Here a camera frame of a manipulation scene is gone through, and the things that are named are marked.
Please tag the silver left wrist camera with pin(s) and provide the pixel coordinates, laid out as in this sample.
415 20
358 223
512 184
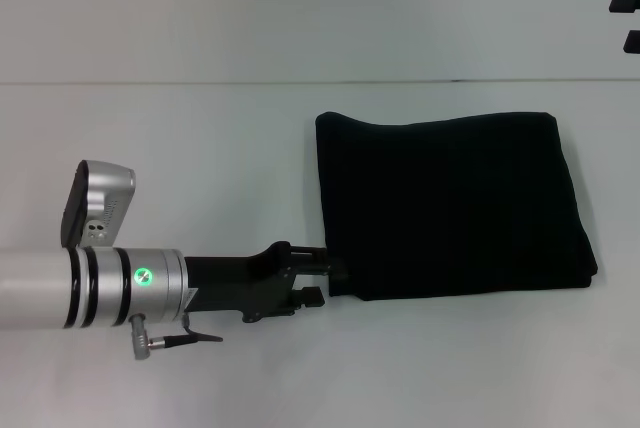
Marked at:
97 203

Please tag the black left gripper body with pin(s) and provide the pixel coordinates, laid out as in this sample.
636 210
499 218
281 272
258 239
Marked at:
235 285

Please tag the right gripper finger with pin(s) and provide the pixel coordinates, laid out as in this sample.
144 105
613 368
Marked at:
625 0
633 42

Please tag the black shirt with FREE print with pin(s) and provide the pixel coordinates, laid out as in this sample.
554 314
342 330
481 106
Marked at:
450 203

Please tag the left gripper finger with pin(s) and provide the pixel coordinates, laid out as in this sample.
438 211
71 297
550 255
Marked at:
320 263
309 297

